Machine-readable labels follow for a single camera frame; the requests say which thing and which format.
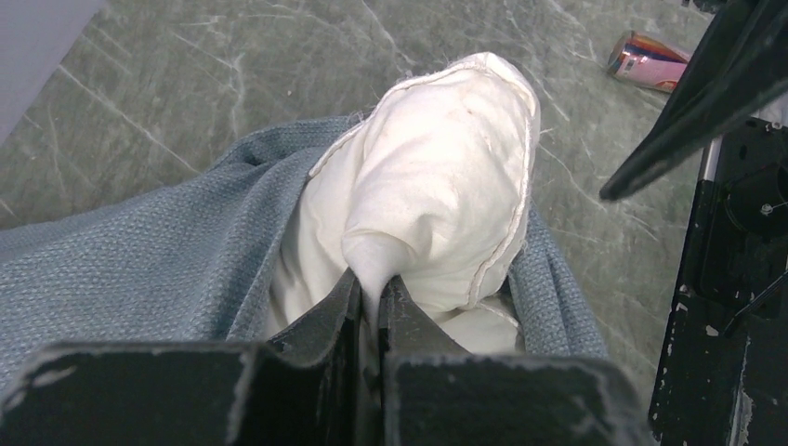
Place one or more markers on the pink small bottle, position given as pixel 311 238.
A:
pixel 648 60

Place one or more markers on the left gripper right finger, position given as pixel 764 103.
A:
pixel 434 392

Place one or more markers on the blue grey pillow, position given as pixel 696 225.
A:
pixel 195 262

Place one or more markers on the white pillow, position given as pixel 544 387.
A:
pixel 433 186

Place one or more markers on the black base crossbar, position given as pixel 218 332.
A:
pixel 722 375

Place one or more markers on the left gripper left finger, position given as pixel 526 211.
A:
pixel 298 388

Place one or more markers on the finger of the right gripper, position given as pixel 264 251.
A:
pixel 739 67

